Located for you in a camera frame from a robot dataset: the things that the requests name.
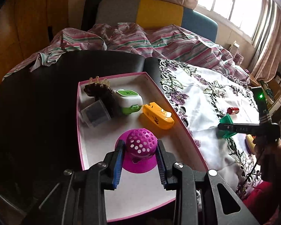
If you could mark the grey yellow blue sofa back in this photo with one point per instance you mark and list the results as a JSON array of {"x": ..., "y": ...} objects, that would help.
[{"x": 159, "y": 11}]

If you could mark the pink green striped bedsheet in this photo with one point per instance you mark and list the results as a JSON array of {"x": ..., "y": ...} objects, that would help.
[{"x": 131, "y": 37}]

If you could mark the small white box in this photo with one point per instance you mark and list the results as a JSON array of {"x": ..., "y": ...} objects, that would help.
[{"x": 236, "y": 46}]

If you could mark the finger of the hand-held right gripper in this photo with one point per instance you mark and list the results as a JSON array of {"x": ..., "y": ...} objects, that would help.
[{"x": 238, "y": 127}]

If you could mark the white floral embroidered tablecloth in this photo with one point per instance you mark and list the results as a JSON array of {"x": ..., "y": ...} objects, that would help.
[{"x": 208, "y": 82}]

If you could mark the small yellow plastic object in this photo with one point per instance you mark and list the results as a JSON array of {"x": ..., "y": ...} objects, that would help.
[{"x": 249, "y": 143}]

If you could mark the green plastic block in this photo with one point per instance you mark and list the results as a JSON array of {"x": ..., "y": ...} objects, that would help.
[{"x": 226, "y": 120}]

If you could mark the clear plastic box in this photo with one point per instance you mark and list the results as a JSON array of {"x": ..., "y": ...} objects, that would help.
[{"x": 96, "y": 114}]

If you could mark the white box with pink rim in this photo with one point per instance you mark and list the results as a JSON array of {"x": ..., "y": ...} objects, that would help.
[{"x": 140, "y": 196}]

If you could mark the magenta perforated plastic dome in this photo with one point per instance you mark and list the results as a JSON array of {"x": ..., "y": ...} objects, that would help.
[{"x": 140, "y": 143}]

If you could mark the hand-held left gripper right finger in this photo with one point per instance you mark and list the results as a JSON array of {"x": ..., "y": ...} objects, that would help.
[{"x": 160, "y": 168}]

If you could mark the person's red clothing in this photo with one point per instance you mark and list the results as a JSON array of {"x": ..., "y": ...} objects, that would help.
[{"x": 260, "y": 201}]

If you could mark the small red glossy object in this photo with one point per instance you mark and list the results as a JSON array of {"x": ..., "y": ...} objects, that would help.
[{"x": 233, "y": 110}]

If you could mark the person's right hand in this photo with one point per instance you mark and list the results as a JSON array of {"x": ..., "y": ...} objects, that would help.
[{"x": 271, "y": 154}]

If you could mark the orange yellow plastic case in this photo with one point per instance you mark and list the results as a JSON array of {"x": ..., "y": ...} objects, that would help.
[{"x": 157, "y": 119}]

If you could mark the cluttered wooden desk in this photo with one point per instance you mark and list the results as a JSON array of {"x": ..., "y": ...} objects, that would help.
[{"x": 277, "y": 99}]

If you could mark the white green plastic device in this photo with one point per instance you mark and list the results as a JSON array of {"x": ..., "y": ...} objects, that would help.
[{"x": 127, "y": 100}]

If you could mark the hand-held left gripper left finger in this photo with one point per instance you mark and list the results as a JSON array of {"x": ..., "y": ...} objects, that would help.
[{"x": 118, "y": 166}]

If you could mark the bright window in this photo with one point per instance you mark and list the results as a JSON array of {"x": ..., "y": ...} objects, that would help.
[{"x": 224, "y": 0}]

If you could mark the green white packet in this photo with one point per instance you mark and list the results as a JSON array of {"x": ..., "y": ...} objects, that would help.
[{"x": 268, "y": 91}]

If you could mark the small pink box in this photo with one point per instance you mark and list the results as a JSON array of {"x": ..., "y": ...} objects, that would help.
[{"x": 238, "y": 57}]

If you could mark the black rolled mat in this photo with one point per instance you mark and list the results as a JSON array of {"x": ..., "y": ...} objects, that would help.
[{"x": 90, "y": 9}]

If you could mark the brown wooden wardrobe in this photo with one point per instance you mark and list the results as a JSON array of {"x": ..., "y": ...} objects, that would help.
[{"x": 32, "y": 16}]

